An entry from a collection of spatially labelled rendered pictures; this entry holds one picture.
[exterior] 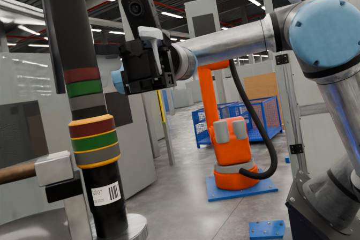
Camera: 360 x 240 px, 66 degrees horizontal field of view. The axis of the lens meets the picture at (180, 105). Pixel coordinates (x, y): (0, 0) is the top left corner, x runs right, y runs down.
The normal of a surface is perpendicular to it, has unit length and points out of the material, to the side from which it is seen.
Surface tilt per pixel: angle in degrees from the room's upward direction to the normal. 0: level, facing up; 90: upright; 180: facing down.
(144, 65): 91
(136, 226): 0
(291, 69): 90
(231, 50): 125
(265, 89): 90
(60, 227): 35
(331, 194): 61
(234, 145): 90
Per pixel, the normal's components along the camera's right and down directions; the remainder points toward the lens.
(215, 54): -0.10, 0.65
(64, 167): 0.36, -0.01
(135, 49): -0.27, 0.11
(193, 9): -0.05, 0.07
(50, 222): 0.22, -0.84
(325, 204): -0.48, -0.27
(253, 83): -0.50, 0.14
